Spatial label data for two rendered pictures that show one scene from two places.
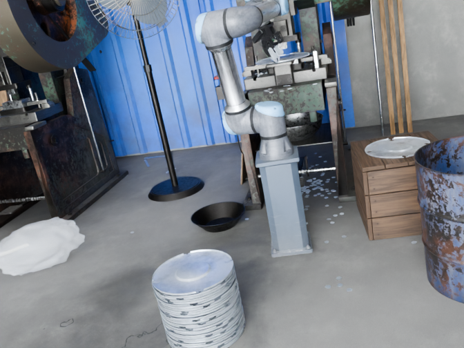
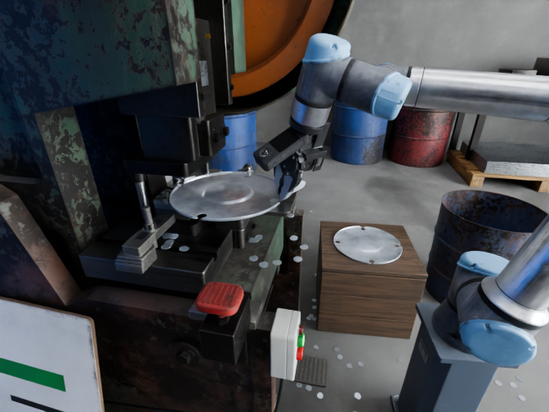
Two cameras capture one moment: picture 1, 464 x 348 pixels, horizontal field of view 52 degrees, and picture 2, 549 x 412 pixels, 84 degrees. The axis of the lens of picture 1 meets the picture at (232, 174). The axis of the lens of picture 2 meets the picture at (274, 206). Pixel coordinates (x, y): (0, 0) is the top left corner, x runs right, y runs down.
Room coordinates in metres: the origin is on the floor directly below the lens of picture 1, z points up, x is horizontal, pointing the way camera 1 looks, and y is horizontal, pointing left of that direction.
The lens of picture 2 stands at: (2.53, 0.34, 1.11)
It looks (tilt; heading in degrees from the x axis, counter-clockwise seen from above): 27 degrees down; 267
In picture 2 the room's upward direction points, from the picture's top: straight up
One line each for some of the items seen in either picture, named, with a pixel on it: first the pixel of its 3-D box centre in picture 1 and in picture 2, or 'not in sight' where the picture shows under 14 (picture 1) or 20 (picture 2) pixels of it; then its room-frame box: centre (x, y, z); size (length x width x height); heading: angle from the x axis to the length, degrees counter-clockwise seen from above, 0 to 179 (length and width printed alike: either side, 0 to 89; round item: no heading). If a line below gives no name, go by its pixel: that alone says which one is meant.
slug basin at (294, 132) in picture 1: (295, 128); not in sight; (2.74, -0.41, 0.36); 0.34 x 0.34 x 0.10
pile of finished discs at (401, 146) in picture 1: (397, 147); (367, 243); (2.07, -0.77, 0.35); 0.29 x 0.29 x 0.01
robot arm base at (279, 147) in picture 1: (275, 143); (468, 316); (2.01, -0.21, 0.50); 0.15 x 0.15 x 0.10
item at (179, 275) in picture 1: (192, 271); not in sight; (1.50, 0.20, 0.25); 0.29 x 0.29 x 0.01
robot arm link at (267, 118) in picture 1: (269, 117); (482, 282); (2.01, -0.20, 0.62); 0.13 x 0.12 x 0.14; 64
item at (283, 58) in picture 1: (282, 58); (228, 192); (2.62, -0.38, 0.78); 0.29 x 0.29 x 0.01
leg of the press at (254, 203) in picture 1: (251, 114); (97, 351); (2.95, -0.19, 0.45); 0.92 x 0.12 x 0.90; 165
